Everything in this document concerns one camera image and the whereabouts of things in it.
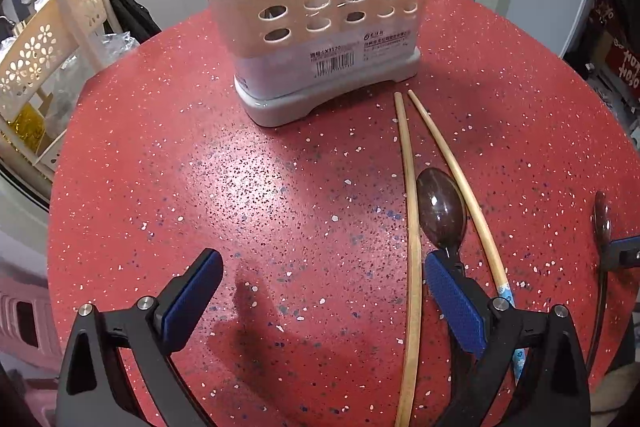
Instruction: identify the pink plastic stool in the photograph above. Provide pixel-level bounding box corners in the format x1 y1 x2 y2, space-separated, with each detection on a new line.
0 252 67 427

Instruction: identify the cream plastic basket cart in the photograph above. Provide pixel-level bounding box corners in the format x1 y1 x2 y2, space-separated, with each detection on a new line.
0 0 109 174

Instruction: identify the dark cloth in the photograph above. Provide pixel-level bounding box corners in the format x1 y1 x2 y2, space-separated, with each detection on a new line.
99 0 162 46

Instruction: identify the red hanging decoration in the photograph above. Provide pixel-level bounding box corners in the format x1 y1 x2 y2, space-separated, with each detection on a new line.
584 0 640 108

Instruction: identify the smoky spoon with black handle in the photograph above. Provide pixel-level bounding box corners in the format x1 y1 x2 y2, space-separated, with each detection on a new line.
416 167 473 280
586 191 615 374

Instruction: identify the yellow oil bottle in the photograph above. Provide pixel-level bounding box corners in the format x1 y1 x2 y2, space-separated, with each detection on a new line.
4 106 52 144

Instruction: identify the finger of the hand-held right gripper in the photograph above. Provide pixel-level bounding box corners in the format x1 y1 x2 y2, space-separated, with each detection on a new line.
600 236 640 273

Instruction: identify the person's right forearm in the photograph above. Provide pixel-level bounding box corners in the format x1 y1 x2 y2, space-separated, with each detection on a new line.
604 359 640 427

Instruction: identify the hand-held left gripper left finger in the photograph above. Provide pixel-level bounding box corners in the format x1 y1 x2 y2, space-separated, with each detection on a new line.
55 249 224 427

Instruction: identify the wooden chopstick blue patterned end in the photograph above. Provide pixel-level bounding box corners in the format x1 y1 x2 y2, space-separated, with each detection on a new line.
407 89 527 382

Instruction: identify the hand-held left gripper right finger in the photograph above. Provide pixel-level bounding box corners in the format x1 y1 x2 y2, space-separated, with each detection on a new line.
425 252 596 427

